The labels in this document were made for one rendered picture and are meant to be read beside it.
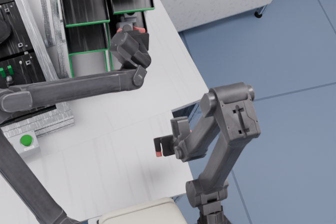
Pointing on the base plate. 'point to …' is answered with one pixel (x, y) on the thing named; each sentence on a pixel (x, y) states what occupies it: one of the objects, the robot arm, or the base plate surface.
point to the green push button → (26, 140)
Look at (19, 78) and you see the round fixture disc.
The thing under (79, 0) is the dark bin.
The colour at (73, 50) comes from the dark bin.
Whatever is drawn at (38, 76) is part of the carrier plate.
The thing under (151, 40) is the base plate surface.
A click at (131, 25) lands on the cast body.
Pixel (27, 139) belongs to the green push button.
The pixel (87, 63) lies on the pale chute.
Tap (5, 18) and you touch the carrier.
